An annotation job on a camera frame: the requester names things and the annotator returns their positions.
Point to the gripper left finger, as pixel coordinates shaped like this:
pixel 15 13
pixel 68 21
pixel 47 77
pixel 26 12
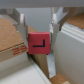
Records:
pixel 21 22

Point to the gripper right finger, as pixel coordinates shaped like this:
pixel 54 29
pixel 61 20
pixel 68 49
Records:
pixel 55 19

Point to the pink block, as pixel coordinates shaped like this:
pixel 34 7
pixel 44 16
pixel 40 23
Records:
pixel 39 42

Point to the wooden drawer box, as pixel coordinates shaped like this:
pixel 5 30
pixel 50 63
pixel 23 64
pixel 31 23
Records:
pixel 10 35

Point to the white cabinet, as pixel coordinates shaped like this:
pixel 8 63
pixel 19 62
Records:
pixel 70 46

